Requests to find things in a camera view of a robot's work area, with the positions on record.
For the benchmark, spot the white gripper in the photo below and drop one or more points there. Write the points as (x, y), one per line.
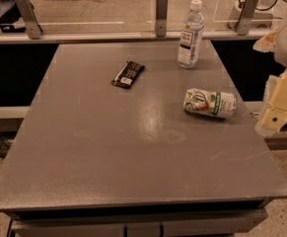
(274, 110)

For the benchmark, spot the white green 7up can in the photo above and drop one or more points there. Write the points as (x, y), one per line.
(215, 104)

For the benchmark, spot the clear plastic water bottle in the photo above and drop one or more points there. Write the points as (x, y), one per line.
(191, 36)

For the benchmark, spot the black snack bar wrapper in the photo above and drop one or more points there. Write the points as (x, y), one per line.
(127, 75)

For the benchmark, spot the grey drawer cabinet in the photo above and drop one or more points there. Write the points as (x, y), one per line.
(209, 219)

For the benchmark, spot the right metal bracket post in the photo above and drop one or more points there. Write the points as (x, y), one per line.
(243, 25)

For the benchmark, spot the metal bracket post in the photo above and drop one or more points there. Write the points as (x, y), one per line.
(161, 18)
(243, 25)
(26, 9)

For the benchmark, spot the white device with cable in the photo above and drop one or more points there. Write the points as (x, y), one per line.
(263, 14)

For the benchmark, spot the middle metal bracket post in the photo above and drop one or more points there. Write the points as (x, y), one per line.
(161, 18)

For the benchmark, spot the left metal bracket post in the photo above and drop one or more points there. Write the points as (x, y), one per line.
(26, 9)

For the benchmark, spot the grey metal rail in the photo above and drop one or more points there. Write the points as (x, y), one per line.
(19, 38)

